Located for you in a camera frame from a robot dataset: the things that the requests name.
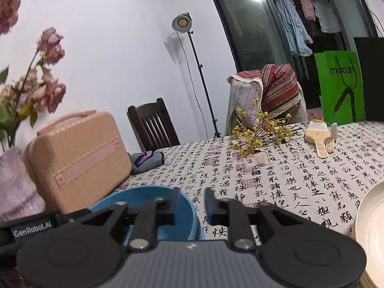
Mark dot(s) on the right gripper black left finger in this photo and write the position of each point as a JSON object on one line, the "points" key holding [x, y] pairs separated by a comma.
{"points": [[136, 229]]}

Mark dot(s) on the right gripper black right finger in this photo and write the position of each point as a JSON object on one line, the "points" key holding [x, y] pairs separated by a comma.
{"points": [[270, 221]]}

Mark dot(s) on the blue bowl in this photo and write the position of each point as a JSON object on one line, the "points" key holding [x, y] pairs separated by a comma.
{"points": [[186, 225]]}

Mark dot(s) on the cream plate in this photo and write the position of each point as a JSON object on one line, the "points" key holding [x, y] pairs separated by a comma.
{"points": [[368, 231]]}

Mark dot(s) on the purple glass vase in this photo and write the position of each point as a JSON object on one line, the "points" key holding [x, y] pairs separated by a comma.
{"points": [[19, 196]]}

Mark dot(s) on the grey purple folded cloth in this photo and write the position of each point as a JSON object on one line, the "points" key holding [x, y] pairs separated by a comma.
{"points": [[145, 161]]}

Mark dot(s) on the calligraphy print tablecloth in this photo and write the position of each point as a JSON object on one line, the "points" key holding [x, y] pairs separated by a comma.
{"points": [[291, 175]]}

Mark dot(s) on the pink beige suitcase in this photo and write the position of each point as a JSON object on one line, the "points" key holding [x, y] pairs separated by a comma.
{"points": [[77, 160]]}

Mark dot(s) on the yellow flower branch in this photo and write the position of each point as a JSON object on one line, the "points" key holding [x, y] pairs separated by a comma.
{"points": [[261, 131]]}

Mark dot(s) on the dark wooden chair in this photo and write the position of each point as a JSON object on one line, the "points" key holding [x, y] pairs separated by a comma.
{"points": [[152, 126]]}

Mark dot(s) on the white yellow dotted glove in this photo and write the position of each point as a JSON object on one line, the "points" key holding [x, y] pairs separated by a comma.
{"points": [[322, 136]]}

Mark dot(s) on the red patterned quilt on chair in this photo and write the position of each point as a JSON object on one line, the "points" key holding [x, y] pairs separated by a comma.
{"points": [[273, 89]]}

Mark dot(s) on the dried pink rose bouquet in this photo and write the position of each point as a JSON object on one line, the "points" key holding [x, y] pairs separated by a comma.
{"points": [[35, 92]]}

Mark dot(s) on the green paper bag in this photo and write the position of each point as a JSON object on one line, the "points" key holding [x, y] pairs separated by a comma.
{"points": [[341, 87]]}

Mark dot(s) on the hanging light blue shirt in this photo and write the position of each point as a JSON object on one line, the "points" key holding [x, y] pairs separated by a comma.
{"points": [[296, 33]]}

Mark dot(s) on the black framed glass door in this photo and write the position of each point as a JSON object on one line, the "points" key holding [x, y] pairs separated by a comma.
{"points": [[261, 32]]}

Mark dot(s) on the black paper bag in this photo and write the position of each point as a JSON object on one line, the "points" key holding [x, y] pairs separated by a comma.
{"points": [[371, 59]]}

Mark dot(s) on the hanging white garment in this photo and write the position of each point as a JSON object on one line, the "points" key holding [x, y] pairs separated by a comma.
{"points": [[326, 16]]}

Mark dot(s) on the hanging pink garment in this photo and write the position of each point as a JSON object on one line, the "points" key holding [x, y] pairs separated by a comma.
{"points": [[308, 10]]}

